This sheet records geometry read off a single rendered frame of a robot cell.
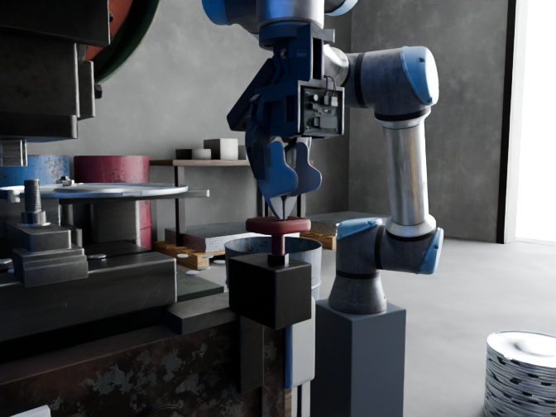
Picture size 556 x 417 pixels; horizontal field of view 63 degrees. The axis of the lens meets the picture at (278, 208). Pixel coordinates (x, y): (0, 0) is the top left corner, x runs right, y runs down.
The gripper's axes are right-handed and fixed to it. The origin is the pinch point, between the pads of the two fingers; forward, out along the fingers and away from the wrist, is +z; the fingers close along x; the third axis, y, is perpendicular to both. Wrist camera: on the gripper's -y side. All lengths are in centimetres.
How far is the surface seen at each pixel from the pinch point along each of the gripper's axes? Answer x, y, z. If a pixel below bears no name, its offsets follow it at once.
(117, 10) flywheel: 7, -66, -41
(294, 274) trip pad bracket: 0.1, 3.0, 7.6
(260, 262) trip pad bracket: -1.6, -1.5, 6.7
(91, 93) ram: -12.2, -28.1, -15.7
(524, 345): 116, -13, 53
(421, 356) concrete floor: 132, -60, 77
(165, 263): -9.6, -10.5, 7.2
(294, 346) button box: 7.8, -5.3, 21.1
